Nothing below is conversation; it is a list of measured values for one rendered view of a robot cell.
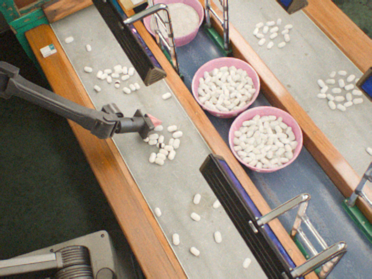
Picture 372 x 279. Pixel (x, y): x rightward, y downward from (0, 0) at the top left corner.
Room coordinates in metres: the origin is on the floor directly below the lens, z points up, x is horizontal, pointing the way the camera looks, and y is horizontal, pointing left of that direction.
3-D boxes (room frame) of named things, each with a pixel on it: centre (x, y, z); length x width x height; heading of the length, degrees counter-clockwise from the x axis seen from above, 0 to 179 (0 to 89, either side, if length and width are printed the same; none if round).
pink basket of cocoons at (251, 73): (1.05, -0.20, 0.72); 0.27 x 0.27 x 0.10
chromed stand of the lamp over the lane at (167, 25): (1.23, 0.08, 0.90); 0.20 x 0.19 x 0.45; 19
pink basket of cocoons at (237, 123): (0.78, -0.29, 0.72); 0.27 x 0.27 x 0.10
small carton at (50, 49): (1.40, 0.50, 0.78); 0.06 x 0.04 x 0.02; 109
